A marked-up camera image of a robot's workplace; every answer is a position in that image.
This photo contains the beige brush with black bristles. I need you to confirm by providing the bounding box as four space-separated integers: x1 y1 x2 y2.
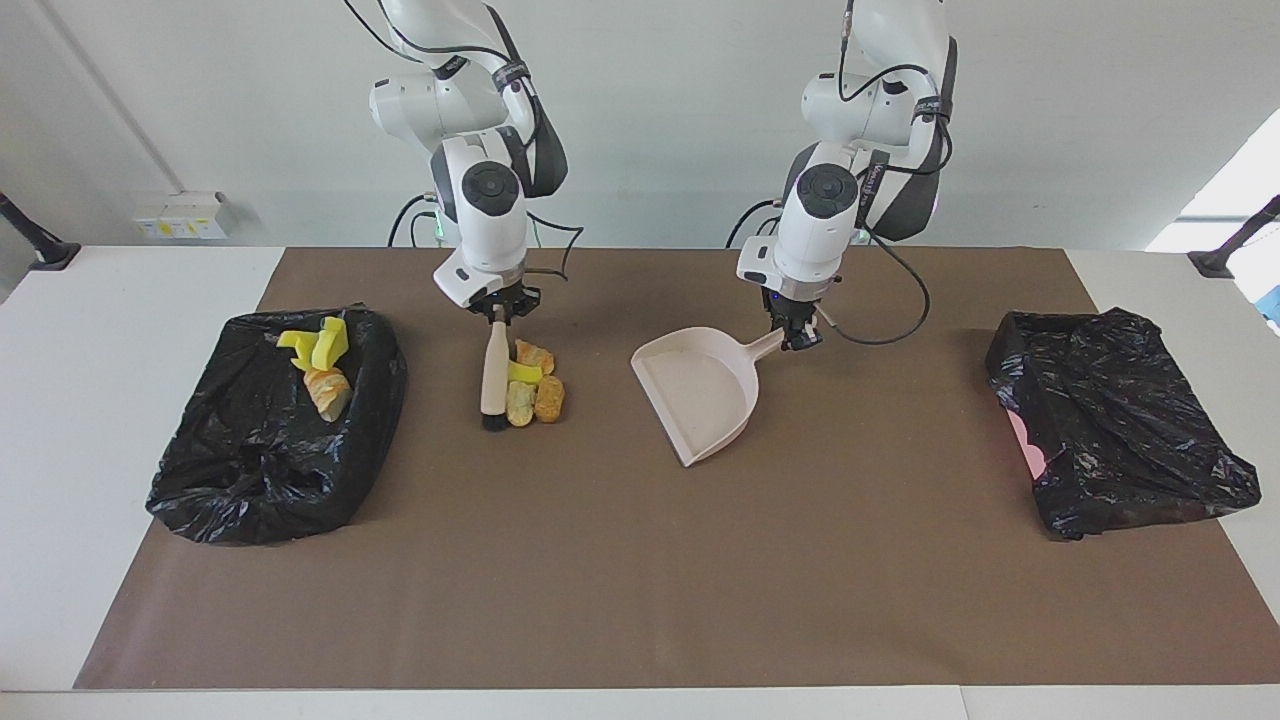
479 318 512 433

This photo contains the beige plastic dustpan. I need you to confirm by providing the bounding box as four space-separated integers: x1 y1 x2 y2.
630 326 787 469

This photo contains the yellow sponge piece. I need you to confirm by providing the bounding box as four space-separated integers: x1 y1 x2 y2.
311 316 350 370
276 330 323 372

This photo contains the beige crusty foam chunk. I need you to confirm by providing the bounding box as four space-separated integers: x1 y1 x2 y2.
302 366 354 422

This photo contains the pink plastic bin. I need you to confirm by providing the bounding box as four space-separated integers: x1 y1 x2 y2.
1005 408 1049 481

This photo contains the black plastic trash bag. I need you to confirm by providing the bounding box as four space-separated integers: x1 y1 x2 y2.
146 305 409 547
985 308 1263 542

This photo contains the brown paper table mat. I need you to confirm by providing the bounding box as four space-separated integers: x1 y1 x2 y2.
73 246 1280 691

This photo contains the black base cable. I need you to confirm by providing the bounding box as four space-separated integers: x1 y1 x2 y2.
387 193 441 248
726 198 781 249

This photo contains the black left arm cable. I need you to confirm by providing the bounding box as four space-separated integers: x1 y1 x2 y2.
820 0 951 347

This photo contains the white wall socket box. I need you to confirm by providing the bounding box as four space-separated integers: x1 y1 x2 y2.
133 191 230 242

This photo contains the black camera stand clamp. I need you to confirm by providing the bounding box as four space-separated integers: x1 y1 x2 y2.
1187 194 1280 280
0 192 82 272

